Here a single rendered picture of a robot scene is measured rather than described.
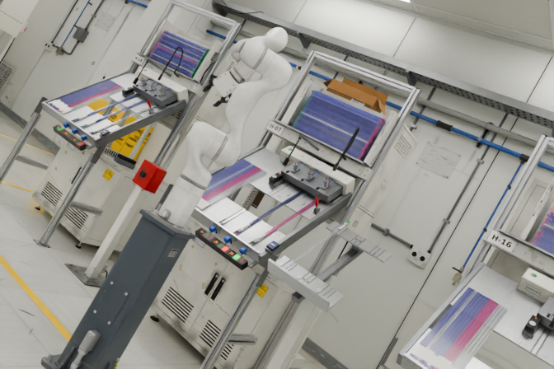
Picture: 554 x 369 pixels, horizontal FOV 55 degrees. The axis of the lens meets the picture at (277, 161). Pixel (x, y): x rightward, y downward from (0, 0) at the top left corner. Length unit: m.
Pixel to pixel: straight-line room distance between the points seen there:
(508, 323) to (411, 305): 1.85
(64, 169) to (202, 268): 1.49
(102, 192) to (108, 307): 1.67
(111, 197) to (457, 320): 2.35
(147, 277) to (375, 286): 2.56
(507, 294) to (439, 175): 1.94
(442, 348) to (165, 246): 1.16
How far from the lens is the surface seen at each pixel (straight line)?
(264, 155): 3.26
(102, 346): 2.26
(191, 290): 3.14
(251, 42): 2.08
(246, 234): 2.68
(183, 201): 2.14
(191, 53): 3.94
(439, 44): 4.89
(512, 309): 2.59
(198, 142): 2.12
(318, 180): 2.96
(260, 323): 2.89
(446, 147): 4.49
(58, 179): 4.18
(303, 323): 2.54
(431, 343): 2.33
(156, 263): 2.14
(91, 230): 3.82
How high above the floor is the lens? 1.06
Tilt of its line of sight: 2 degrees up
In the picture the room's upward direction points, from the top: 30 degrees clockwise
